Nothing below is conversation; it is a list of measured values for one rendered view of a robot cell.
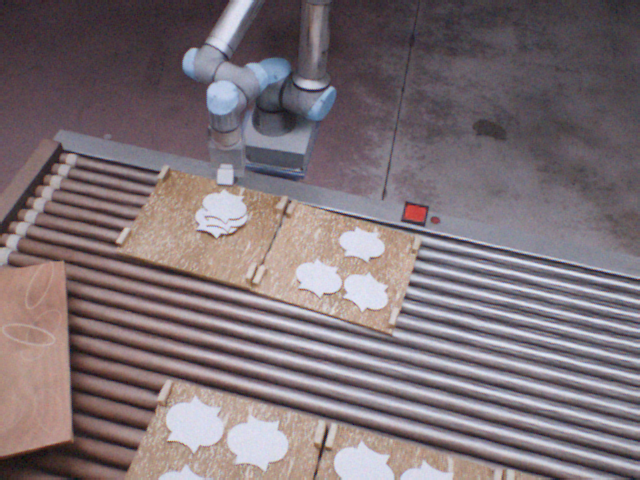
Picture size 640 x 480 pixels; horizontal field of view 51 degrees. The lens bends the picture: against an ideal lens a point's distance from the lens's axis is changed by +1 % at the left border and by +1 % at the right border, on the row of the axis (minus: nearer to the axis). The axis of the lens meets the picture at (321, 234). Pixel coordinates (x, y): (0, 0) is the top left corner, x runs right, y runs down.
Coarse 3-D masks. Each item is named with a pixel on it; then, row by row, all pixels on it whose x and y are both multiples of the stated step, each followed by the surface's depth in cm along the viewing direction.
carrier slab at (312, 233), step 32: (288, 224) 201; (320, 224) 202; (352, 224) 202; (288, 256) 194; (320, 256) 194; (384, 256) 195; (256, 288) 186; (288, 288) 187; (352, 320) 181; (384, 320) 181
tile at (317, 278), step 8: (304, 264) 191; (312, 264) 191; (320, 264) 191; (296, 272) 189; (304, 272) 189; (312, 272) 189; (320, 272) 189; (328, 272) 189; (336, 272) 190; (304, 280) 187; (312, 280) 187; (320, 280) 187; (328, 280) 187; (336, 280) 188; (304, 288) 186; (312, 288) 186; (320, 288) 186; (328, 288) 186; (336, 288) 186; (320, 296) 184
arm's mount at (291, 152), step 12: (300, 120) 226; (312, 120) 226; (252, 132) 222; (300, 132) 222; (312, 132) 228; (252, 144) 218; (264, 144) 218; (276, 144) 219; (288, 144) 219; (300, 144) 219; (312, 144) 231; (252, 156) 222; (264, 156) 221; (276, 156) 220; (288, 156) 219; (300, 156) 218; (276, 168) 224; (288, 168) 223; (300, 168) 223
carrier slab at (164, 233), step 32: (160, 192) 207; (192, 192) 207; (256, 192) 209; (160, 224) 199; (192, 224) 199; (256, 224) 201; (128, 256) 192; (160, 256) 192; (192, 256) 192; (224, 256) 193; (256, 256) 193
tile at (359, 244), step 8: (352, 232) 199; (360, 232) 199; (368, 232) 199; (344, 240) 197; (352, 240) 197; (360, 240) 197; (368, 240) 197; (376, 240) 197; (344, 248) 195; (352, 248) 195; (360, 248) 195; (368, 248) 195; (376, 248) 195; (352, 256) 194; (360, 256) 193; (368, 256) 193; (376, 256) 194
